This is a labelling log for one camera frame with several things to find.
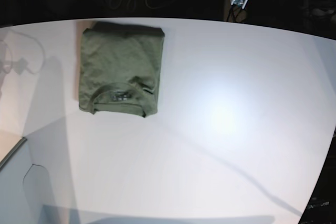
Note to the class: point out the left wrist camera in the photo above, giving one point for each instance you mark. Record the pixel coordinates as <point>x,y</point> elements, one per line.
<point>239,3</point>

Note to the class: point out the olive green t-shirt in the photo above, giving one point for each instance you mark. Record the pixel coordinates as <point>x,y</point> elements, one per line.
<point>120,66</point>

